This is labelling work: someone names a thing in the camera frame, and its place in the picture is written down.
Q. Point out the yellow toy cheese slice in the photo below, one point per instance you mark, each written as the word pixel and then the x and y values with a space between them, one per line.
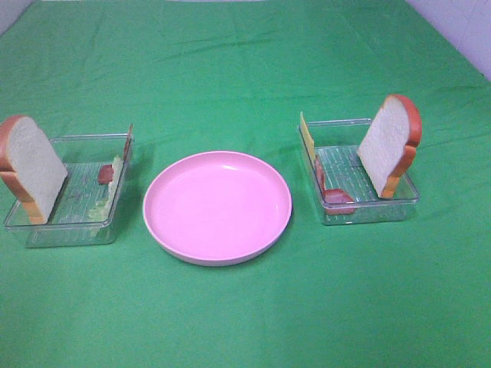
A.
pixel 307 138

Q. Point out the toy bacon strip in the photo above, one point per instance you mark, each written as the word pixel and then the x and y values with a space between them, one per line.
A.
pixel 332 196

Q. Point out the toy ham slice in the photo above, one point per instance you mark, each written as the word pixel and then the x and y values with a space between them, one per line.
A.
pixel 110 172

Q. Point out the toy bread slice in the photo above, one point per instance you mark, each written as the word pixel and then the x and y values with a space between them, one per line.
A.
pixel 390 144
pixel 30 167

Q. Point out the toy lettuce leaf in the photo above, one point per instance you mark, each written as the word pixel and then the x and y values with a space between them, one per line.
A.
pixel 102 208

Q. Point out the pink round plate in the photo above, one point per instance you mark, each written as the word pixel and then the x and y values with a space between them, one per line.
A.
pixel 217 208

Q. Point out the right clear plastic tray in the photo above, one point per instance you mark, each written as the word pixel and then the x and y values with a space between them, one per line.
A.
pixel 336 143

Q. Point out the clear plastic tray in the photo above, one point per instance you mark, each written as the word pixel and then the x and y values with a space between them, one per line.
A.
pixel 336 143
pixel 69 223

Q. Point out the green tablecloth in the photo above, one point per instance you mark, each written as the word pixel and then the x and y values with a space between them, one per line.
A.
pixel 191 77

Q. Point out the left clear plastic tray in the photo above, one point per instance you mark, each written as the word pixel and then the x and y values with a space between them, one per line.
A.
pixel 69 223

